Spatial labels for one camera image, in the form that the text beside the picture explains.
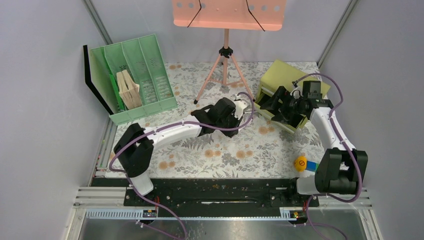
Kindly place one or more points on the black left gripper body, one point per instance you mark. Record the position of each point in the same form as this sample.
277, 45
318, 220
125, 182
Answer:
231, 120

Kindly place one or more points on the green plastic file organizer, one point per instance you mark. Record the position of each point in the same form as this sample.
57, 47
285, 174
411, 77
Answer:
142, 58

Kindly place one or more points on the floral table mat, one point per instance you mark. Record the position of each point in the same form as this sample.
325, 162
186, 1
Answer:
260, 150

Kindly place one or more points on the pink music stand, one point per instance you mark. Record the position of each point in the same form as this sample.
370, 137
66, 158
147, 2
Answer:
250, 15

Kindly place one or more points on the white sketch pad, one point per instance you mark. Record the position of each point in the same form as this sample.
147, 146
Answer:
97, 79

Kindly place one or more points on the grey cable duct rail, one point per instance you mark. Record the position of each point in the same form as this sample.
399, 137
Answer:
278, 214

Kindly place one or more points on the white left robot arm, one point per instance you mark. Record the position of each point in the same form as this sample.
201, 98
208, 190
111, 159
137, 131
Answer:
135, 148

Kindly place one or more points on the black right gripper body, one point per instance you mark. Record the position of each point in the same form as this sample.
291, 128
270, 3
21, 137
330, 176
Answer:
294, 106

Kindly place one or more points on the green plastic folder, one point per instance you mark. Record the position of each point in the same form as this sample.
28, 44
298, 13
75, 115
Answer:
120, 104

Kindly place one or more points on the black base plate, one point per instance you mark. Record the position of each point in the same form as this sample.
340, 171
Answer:
207, 195

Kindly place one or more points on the yellow-green drawer cabinet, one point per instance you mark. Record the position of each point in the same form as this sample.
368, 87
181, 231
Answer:
282, 74

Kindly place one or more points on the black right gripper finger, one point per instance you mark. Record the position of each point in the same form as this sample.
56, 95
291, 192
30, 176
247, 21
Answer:
284, 117
276, 100

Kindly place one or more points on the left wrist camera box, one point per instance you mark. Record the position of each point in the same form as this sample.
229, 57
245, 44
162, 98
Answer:
240, 107

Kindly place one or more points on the purple 52-storey treehouse book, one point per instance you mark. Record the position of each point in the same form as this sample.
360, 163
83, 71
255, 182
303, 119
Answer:
124, 91

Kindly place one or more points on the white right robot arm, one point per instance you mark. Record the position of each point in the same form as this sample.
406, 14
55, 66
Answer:
342, 167

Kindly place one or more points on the yellow blue green toy block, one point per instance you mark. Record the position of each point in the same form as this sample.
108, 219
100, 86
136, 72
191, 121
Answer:
301, 164

